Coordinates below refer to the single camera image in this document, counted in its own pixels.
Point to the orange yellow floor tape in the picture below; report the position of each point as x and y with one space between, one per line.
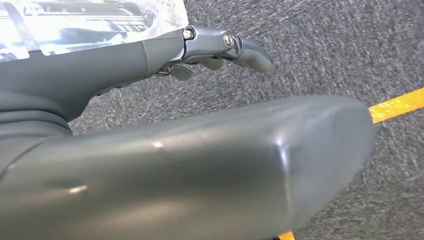
397 106

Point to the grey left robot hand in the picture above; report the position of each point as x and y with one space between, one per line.
99 69

